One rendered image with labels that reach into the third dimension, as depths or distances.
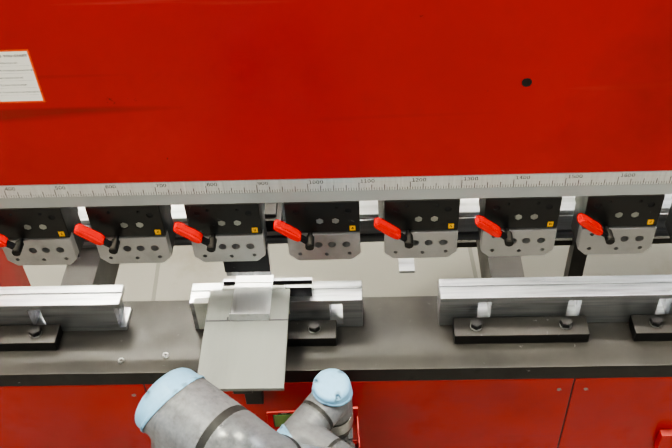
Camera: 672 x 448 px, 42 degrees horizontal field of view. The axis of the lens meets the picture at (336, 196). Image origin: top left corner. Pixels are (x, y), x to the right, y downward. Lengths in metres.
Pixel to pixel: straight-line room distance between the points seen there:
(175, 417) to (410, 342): 0.83
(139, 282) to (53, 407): 1.28
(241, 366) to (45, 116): 0.63
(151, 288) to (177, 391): 2.07
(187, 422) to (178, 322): 0.82
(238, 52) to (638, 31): 0.67
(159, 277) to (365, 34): 2.08
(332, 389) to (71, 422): 0.79
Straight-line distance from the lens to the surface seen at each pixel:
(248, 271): 1.96
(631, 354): 2.09
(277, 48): 1.53
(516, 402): 2.13
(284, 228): 1.75
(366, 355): 2.01
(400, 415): 2.14
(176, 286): 3.38
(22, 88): 1.67
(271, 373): 1.84
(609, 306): 2.09
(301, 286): 1.98
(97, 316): 2.11
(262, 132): 1.64
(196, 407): 1.33
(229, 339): 1.91
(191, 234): 1.79
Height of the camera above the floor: 2.50
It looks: 43 degrees down
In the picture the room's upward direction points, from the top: 3 degrees counter-clockwise
